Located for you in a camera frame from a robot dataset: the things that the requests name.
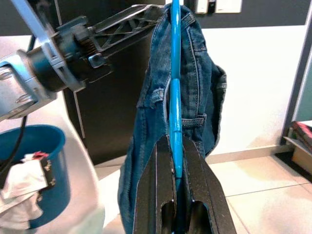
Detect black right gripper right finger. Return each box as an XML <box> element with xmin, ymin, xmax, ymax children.
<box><xmin>181</xmin><ymin>136</ymin><xmax>236</xmax><ymax>234</ymax></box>

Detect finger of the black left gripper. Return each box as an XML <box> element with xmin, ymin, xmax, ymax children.
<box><xmin>82</xmin><ymin>54</ymin><xmax>115</xmax><ymax>83</ymax></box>
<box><xmin>92</xmin><ymin>4</ymin><xmax>163</xmax><ymax>54</ymax></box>

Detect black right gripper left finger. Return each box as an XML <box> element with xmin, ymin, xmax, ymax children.
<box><xmin>134</xmin><ymin>135</ymin><xmax>177</xmax><ymax>234</ymax></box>

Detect blue denim jeans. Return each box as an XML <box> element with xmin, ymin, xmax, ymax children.
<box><xmin>118</xmin><ymin>4</ymin><xmax>229</xmax><ymax>234</ymax></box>

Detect blue plastic bucket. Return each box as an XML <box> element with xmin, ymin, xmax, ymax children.
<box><xmin>0</xmin><ymin>124</ymin><xmax>72</xmax><ymax>230</ymax></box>

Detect brown cardboard box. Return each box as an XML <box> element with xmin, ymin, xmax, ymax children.
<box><xmin>291</xmin><ymin>145</ymin><xmax>312</xmax><ymax>169</ymax></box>

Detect black tag white dots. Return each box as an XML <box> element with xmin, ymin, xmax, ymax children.
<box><xmin>39</xmin><ymin>157</ymin><xmax>57</xmax><ymax>189</ymax></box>

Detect black red box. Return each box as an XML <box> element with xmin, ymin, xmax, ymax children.
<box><xmin>289</xmin><ymin>120</ymin><xmax>312</xmax><ymax>147</ymax></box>

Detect white cloth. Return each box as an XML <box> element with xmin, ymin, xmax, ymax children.
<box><xmin>0</xmin><ymin>152</ymin><xmax>53</xmax><ymax>226</ymax></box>

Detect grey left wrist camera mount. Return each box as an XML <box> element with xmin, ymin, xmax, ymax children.
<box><xmin>9</xmin><ymin>0</ymin><xmax>87</xmax><ymax>93</ymax></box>

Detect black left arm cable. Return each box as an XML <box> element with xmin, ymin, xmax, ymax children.
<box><xmin>0</xmin><ymin>35</ymin><xmax>35</xmax><ymax>171</ymax></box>

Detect white wall switch panel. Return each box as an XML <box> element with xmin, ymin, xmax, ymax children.
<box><xmin>196</xmin><ymin>0</ymin><xmax>242</xmax><ymax>15</ymax></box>

